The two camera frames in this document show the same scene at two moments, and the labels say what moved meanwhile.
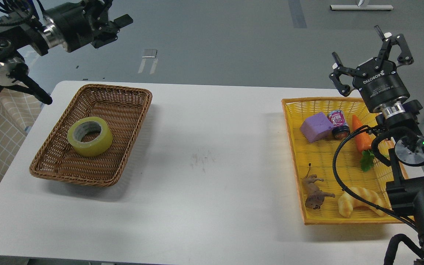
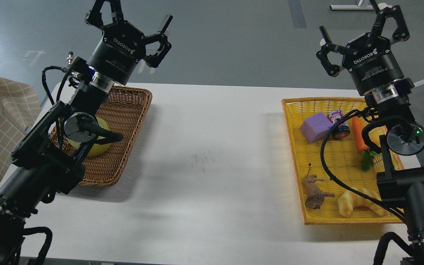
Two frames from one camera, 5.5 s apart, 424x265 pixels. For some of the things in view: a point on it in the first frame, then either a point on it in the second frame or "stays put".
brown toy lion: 315,197 stays put
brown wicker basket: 125,109 stays put
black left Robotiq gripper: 86,23 -> 115,56
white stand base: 362,7 stays put
